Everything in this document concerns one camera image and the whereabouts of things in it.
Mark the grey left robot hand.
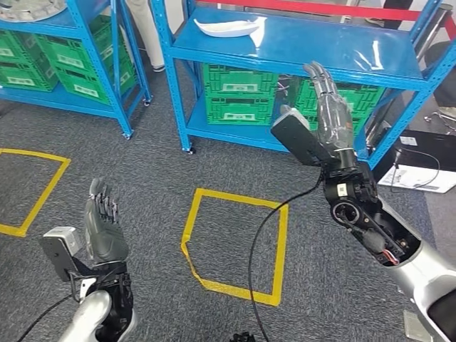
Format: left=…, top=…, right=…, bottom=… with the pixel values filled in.
left=84, top=177, right=130, bottom=265

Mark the blue metal shelf rack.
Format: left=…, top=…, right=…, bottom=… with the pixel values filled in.
left=149, top=0, right=456, bottom=171
left=0, top=0, right=154, bottom=140

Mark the yellow floor tape square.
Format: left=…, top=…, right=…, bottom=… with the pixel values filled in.
left=180, top=187, right=290, bottom=309

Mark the silver plastic wheel cover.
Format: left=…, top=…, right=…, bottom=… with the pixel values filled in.
left=0, top=0, right=68, bottom=23

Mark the white plastic panel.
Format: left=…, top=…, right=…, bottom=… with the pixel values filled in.
left=193, top=18, right=261, bottom=38

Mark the red barrier belt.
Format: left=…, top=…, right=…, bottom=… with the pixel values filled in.
left=442, top=14, right=456, bottom=42
left=197, top=0, right=421, bottom=23

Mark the white paper sheet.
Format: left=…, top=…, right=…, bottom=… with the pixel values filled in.
left=377, top=162, right=456, bottom=195

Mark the small grey device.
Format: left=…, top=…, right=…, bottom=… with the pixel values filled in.
left=402, top=309, right=435, bottom=342

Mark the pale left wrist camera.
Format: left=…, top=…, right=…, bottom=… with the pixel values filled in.
left=42, top=226, right=84, bottom=259

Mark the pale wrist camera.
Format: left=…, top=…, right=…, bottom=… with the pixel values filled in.
left=42, top=226, right=84, bottom=259
left=279, top=105, right=311, bottom=132

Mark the black left camera bracket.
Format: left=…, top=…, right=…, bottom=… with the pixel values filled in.
left=39, top=233, right=128, bottom=285

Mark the black camera bracket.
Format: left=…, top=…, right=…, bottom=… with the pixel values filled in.
left=39, top=233, right=128, bottom=285
left=270, top=113, right=339, bottom=167

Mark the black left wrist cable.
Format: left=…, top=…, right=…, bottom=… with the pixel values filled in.
left=16, top=293, right=74, bottom=342

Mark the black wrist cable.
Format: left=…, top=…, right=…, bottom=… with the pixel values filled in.
left=248, top=170, right=325, bottom=342
left=16, top=293, right=74, bottom=342

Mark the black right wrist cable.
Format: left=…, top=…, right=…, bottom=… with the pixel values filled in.
left=248, top=170, right=325, bottom=342

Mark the black right camera bracket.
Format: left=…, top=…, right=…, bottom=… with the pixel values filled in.
left=270, top=113, right=339, bottom=167

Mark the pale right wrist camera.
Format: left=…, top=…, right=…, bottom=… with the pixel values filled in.
left=279, top=105, right=311, bottom=132

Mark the black floor cable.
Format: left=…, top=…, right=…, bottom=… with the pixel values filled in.
left=389, top=146, right=442, bottom=193

